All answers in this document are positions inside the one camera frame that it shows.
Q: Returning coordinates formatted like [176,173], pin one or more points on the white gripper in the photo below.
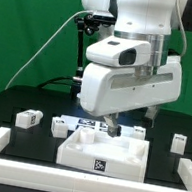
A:
[107,90]

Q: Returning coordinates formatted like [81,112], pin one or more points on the white square table top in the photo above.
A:
[94,151]

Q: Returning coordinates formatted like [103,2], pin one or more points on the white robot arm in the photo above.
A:
[146,20]

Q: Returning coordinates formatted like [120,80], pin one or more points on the white fiducial marker sheet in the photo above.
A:
[76,122]

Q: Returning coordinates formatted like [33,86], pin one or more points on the white U-shaped fence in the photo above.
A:
[59,180]

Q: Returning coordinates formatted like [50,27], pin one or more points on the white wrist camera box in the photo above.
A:
[119,52]

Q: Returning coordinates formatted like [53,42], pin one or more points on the black mounted camera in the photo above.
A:
[104,18]

